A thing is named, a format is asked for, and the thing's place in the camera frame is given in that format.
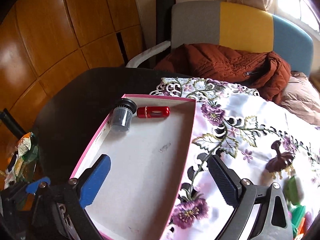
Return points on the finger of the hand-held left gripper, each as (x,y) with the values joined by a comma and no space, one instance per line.
(35,183)

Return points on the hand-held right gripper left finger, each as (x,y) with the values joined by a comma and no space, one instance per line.
(97,180)

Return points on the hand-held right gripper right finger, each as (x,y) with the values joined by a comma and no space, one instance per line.
(223,180)

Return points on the pink cardboard box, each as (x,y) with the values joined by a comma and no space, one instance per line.
(150,155)

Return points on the green white plastic bottle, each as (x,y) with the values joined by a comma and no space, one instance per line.
(294,187)

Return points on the teal green plastic toy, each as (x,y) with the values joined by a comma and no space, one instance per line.
(298,214)

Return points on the snack packet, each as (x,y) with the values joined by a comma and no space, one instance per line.
(25,145)

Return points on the brown plastic toy figure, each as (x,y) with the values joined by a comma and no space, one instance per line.
(280,158)

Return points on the black pole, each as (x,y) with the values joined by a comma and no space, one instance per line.
(10,122)

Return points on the grey jar with black lid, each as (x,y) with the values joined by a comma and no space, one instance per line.
(120,117)

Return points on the white floral embroidered tablecloth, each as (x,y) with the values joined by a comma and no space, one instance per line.
(262,118)

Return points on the pink duvet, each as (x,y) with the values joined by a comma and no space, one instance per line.
(302,97)

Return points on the rust brown quilted jacket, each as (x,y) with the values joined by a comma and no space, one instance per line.
(212,62)

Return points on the white chair armrest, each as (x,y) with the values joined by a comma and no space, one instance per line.
(150,52)

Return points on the wooden wardrobe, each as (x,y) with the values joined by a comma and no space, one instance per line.
(50,30)

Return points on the window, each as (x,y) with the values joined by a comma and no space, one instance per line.
(287,0)

